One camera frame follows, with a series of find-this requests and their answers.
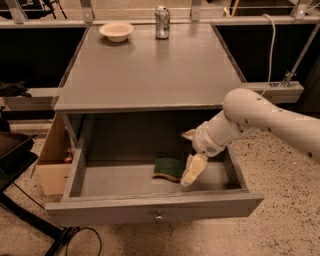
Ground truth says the white bowl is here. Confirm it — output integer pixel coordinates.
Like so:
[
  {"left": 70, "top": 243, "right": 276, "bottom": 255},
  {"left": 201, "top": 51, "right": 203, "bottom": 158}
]
[{"left": 99, "top": 22, "right": 134, "bottom": 43}]

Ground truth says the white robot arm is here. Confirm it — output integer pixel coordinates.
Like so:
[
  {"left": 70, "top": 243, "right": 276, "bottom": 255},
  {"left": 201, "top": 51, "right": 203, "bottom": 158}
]
[{"left": 181, "top": 88, "right": 320, "bottom": 187}]

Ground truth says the metal drawer knob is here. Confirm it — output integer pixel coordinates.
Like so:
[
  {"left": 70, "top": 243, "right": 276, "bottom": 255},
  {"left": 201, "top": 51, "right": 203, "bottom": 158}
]
[{"left": 154, "top": 211, "right": 164, "bottom": 221}]

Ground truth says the grey drawer cabinet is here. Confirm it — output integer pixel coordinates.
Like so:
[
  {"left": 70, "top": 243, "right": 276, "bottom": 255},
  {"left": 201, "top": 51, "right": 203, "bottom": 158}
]
[{"left": 51, "top": 22, "right": 253, "bottom": 148}]

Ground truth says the white cable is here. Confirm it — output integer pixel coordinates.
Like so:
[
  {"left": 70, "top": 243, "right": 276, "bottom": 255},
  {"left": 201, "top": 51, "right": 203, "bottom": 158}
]
[{"left": 259, "top": 13, "right": 277, "bottom": 98}]

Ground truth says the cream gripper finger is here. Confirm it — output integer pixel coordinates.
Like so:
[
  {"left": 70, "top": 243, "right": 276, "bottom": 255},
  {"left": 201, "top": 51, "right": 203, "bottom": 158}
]
[
  {"left": 181, "top": 153, "right": 208, "bottom": 187},
  {"left": 181, "top": 129, "right": 195, "bottom": 141}
]

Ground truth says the black floor cable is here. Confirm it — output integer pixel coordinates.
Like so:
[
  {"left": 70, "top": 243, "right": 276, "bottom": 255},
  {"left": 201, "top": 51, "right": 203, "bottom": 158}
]
[{"left": 44, "top": 226, "right": 103, "bottom": 256}]

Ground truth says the green and yellow sponge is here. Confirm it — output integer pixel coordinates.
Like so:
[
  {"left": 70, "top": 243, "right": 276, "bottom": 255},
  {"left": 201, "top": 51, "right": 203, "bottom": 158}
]
[{"left": 153, "top": 157, "right": 185, "bottom": 182}]

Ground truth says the black chair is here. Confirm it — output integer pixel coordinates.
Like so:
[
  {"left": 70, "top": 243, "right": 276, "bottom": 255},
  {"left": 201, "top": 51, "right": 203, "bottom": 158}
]
[{"left": 0, "top": 132, "right": 63, "bottom": 239}]

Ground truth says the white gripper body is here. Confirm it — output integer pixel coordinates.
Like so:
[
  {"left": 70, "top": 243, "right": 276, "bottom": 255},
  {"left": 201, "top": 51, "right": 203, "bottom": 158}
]
[{"left": 192, "top": 121, "right": 227, "bottom": 157}]

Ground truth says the silver soda can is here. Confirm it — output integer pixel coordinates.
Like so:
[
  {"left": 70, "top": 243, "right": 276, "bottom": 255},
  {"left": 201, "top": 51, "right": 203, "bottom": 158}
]
[{"left": 155, "top": 5, "right": 170, "bottom": 39}]

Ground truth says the metal rail frame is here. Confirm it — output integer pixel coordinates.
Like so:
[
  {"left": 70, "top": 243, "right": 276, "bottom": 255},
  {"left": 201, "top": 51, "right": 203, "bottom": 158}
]
[{"left": 0, "top": 0, "right": 320, "bottom": 113}]

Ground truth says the open grey top drawer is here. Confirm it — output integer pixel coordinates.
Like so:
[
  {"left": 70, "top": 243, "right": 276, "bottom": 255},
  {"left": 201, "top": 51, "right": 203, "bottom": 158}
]
[{"left": 46, "top": 111, "right": 264, "bottom": 226}]

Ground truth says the cardboard box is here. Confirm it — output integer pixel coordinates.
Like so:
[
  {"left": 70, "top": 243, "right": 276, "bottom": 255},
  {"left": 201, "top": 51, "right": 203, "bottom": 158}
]
[{"left": 36, "top": 114, "right": 73, "bottom": 195}]

